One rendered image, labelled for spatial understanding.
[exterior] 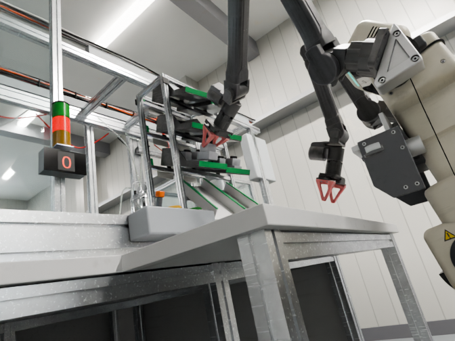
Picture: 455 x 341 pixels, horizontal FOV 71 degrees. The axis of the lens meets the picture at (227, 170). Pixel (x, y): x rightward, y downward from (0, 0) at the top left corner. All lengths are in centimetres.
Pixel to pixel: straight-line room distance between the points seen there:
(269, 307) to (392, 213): 337
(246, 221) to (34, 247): 37
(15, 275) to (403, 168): 77
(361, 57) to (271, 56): 413
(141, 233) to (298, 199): 350
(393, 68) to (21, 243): 78
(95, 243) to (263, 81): 431
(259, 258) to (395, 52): 56
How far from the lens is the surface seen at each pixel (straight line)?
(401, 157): 85
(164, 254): 52
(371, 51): 79
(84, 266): 58
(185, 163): 121
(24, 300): 56
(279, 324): 43
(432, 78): 89
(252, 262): 44
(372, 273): 383
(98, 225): 71
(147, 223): 68
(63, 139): 108
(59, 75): 126
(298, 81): 452
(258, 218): 41
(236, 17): 101
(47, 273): 55
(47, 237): 65
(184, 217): 74
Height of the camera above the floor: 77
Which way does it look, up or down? 20 degrees up
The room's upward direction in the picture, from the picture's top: 12 degrees counter-clockwise
